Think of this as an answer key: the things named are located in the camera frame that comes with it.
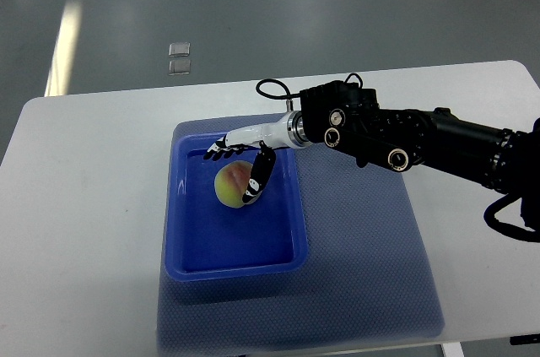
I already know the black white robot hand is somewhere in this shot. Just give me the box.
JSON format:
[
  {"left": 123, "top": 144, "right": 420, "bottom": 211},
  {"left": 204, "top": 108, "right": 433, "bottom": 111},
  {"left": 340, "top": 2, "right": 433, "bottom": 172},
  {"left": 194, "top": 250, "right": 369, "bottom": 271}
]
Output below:
[{"left": 203, "top": 111, "right": 310, "bottom": 206}]

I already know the yellow red peach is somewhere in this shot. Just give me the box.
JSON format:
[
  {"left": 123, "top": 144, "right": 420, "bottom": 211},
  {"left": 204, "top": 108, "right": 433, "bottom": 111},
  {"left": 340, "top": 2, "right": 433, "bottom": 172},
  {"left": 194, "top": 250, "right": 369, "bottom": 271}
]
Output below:
[{"left": 214, "top": 160, "right": 252, "bottom": 208}]

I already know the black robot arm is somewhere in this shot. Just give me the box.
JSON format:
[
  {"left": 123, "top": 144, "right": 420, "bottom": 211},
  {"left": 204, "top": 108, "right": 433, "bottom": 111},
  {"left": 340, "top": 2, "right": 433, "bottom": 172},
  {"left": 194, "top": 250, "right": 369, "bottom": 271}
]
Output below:
[{"left": 282, "top": 73, "right": 539, "bottom": 243}]

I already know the lower clear floor plate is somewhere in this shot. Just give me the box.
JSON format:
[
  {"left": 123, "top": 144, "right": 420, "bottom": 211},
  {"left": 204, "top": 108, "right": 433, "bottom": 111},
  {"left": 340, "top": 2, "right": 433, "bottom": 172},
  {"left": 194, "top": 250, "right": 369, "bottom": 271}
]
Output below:
[{"left": 168, "top": 58, "right": 192, "bottom": 76}]

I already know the clear floor plate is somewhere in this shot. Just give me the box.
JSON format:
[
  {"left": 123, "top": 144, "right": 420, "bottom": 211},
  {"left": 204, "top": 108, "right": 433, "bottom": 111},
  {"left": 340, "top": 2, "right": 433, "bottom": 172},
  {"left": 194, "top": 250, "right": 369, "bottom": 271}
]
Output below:
[
  {"left": 168, "top": 41, "right": 191, "bottom": 57},
  {"left": 168, "top": 58, "right": 192, "bottom": 76}
]

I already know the upper clear floor plate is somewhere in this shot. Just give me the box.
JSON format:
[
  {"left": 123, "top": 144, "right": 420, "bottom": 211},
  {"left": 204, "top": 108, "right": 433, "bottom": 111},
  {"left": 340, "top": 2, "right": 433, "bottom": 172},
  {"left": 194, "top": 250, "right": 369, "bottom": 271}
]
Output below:
[{"left": 168, "top": 41, "right": 191, "bottom": 57}]

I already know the blue plastic tray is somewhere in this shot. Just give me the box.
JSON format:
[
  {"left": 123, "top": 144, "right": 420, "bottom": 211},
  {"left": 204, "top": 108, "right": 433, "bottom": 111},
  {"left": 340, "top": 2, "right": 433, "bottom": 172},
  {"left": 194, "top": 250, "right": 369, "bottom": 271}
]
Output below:
[{"left": 163, "top": 133, "right": 308, "bottom": 284}]

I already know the blue grey mesh mat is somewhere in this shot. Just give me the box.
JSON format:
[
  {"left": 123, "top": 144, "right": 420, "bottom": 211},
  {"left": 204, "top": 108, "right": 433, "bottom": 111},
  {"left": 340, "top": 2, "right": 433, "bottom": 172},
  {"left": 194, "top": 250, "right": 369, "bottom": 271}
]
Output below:
[{"left": 157, "top": 115, "right": 445, "bottom": 356}]

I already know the white table leg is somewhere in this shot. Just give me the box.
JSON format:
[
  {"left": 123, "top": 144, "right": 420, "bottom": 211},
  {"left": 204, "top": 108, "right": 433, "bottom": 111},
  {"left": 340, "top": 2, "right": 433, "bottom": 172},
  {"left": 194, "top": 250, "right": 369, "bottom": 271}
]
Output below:
[{"left": 440, "top": 342, "right": 464, "bottom": 357}]

